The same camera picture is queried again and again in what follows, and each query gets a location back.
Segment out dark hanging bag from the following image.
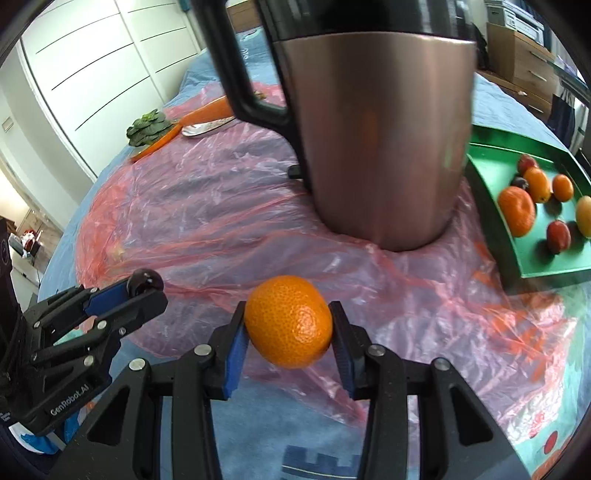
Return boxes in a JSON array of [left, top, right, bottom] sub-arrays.
[[547, 90, 578, 144]]

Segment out carrot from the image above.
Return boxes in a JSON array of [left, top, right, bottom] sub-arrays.
[[179, 95, 269, 127]]

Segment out orange mandarin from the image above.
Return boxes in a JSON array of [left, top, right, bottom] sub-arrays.
[[524, 167, 553, 204], [244, 275, 334, 369], [498, 186, 537, 237], [552, 174, 574, 202]]

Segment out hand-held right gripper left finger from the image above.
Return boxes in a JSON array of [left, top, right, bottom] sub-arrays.
[[46, 301, 250, 480]]

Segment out wooden drawer chest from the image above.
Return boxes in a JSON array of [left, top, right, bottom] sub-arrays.
[[478, 23, 557, 118]]

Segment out yellow apple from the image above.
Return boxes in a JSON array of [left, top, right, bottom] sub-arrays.
[[575, 195, 591, 237]]

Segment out white printer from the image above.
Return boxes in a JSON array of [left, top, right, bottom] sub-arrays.
[[501, 9, 548, 44]]

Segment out green square tray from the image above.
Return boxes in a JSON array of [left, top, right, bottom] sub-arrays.
[[464, 124, 591, 280]]

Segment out white wardrobe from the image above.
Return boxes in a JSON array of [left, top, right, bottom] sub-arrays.
[[18, 0, 218, 178]]

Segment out green bok choy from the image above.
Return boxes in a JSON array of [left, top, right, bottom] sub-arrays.
[[126, 108, 178, 147]]

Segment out white patterned plate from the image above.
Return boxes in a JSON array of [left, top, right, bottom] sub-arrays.
[[181, 115, 236, 138]]

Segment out wooden bed headboard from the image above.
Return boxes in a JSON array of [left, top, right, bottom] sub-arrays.
[[226, 0, 264, 31]]

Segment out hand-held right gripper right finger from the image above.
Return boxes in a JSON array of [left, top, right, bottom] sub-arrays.
[[327, 301, 522, 480]]

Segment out black and copper electric kettle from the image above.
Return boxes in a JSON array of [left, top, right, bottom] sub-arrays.
[[191, 0, 478, 252]]

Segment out glass top desk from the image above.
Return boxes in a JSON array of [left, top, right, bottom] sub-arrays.
[[551, 62, 591, 100]]

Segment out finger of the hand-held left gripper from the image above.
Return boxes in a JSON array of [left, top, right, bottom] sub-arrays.
[[23, 281, 132, 328], [30, 290, 169, 366]]

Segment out orange oval dish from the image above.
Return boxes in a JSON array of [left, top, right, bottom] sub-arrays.
[[130, 122, 181, 163]]

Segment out pink plastic sheet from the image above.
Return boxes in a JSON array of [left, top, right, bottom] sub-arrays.
[[76, 83, 578, 439]]

